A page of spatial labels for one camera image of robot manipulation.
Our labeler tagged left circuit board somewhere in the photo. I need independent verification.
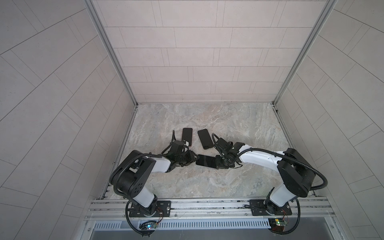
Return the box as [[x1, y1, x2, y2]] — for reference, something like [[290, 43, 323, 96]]
[[140, 221, 158, 231]]

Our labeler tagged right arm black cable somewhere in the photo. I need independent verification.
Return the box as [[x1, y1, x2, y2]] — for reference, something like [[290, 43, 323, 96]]
[[211, 133, 328, 235]]

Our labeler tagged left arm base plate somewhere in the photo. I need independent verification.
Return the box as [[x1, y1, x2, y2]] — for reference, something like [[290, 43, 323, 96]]
[[128, 200, 171, 218]]

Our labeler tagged ventilation grille strip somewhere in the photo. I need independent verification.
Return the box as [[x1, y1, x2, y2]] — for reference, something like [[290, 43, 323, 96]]
[[94, 219, 271, 231]]

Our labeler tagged purple-edged black phone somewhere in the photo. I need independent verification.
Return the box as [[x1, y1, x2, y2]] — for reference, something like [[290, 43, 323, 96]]
[[181, 128, 193, 147]]

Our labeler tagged pink phone case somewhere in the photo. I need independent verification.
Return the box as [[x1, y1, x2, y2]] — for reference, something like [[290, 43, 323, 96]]
[[181, 127, 194, 147]]

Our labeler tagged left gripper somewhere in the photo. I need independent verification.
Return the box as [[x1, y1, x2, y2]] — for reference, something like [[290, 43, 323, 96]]
[[174, 150, 201, 167]]

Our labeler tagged aluminium mounting rail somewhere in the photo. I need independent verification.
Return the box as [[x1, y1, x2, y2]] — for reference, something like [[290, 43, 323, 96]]
[[85, 196, 335, 221]]

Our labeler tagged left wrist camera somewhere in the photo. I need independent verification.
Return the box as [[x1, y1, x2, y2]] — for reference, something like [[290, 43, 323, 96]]
[[170, 141, 189, 155]]

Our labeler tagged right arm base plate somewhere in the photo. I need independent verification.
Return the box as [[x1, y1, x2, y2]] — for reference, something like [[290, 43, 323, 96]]
[[249, 200, 292, 216]]

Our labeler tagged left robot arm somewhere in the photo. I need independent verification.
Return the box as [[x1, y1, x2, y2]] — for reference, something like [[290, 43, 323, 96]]
[[109, 141, 198, 216]]

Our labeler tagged right circuit board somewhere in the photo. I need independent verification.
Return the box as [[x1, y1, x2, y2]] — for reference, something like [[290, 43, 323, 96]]
[[269, 219, 289, 232]]

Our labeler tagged circuit board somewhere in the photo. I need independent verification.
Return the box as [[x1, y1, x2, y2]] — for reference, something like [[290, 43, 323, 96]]
[[269, 219, 289, 232], [140, 221, 158, 231]]

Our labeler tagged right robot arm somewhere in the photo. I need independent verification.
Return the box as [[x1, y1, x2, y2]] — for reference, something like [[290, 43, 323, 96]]
[[214, 142, 320, 215]]

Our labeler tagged light blue phone case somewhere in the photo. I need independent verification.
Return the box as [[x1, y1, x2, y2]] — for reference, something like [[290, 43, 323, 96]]
[[194, 154, 218, 170]]

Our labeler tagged black phone case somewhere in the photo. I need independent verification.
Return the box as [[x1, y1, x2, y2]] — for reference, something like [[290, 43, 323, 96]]
[[198, 129, 214, 150]]

